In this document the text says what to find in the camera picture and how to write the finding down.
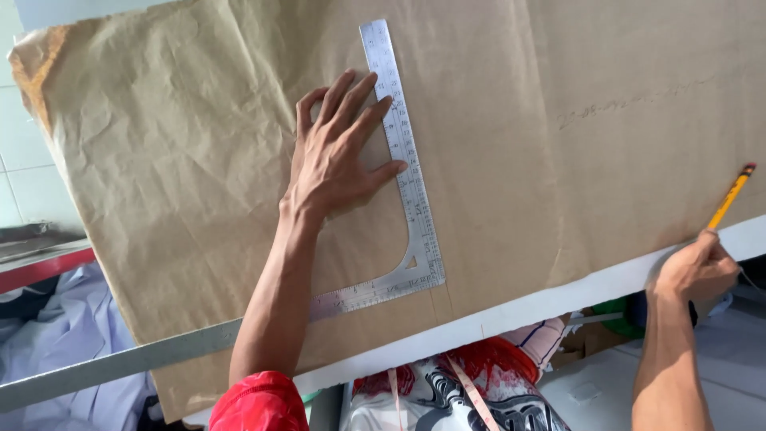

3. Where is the person's right hand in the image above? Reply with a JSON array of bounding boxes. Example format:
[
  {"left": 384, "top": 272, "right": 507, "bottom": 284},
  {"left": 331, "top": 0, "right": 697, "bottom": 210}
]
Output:
[{"left": 649, "top": 229, "right": 742, "bottom": 304}]

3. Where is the person's left hand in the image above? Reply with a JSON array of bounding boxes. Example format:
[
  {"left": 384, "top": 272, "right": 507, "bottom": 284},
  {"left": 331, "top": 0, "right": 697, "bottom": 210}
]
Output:
[{"left": 279, "top": 68, "right": 409, "bottom": 223}]

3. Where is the yellow pencil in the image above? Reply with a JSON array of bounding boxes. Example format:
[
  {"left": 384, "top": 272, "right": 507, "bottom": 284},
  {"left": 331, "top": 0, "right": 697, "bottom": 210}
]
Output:
[{"left": 707, "top": 162, "right": 757, "bottom": 231}]

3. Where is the metal L-square ruler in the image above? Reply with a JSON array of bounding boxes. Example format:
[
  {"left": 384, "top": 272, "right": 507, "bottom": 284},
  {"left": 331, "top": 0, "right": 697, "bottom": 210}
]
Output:
[{"left": 308, "top": 19, "right": 446, "bottom": 322}]

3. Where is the green plastic container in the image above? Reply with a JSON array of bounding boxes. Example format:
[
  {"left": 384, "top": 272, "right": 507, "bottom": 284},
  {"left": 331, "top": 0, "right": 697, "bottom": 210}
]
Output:
[{"left": 591, "top": 295, "right": 646, "bottom": 340}]

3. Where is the brown cardboard box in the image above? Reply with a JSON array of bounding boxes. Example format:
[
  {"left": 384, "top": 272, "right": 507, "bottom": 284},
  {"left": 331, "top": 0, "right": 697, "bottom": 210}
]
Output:
[{"left": 549, "top": 308, "right": 630, "bottom": 370}]

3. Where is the white striped cloth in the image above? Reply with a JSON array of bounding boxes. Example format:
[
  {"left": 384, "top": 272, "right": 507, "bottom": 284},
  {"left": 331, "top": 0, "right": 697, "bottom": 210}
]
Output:
[{"left": 501, "top": 316, "right": 567, "bottom": 367}]

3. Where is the red white printed shirt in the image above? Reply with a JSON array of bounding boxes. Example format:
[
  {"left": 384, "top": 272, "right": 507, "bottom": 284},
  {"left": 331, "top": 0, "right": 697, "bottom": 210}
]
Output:
[{"left": 208, "top": 335, "right": 572, "bottom": 431}]

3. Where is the pink measuring tape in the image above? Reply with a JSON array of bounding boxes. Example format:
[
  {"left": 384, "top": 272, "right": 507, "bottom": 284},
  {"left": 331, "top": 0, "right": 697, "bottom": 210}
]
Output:
[{"left": 388, "top": 354, "right": 501, "bottom": 431}]

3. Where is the brown kraft paper sheet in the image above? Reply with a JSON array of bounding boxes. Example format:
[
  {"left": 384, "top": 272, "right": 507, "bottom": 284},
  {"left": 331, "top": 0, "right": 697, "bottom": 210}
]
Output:
[{"left": 7, "top": 0, "right": 766, "bottom": 423}]

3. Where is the pile of light blue fabric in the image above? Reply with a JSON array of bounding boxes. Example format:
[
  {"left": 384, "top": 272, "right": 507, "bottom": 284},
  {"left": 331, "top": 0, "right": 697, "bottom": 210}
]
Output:
[{"left": 0, "top": 262, "right": 158, "bottom": 431}]

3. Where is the red-edged side table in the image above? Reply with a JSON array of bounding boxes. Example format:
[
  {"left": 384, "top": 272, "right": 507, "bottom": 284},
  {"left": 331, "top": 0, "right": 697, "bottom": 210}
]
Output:
[{"left": 0, "top": 221, "right": 97, "bottom": 295}]

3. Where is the thin grey cable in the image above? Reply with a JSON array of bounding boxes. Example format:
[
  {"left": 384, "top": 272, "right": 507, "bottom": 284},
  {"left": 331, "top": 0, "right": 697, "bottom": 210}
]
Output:
[{"left": 738, "top": 268, "right": 766, "bottom": 295}]

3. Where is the grey metal table rail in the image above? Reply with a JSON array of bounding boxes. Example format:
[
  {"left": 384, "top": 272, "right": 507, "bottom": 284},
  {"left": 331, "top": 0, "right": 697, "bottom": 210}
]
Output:
[{"left": 0, "top": 317, "right": 244, "bottom": 414}]

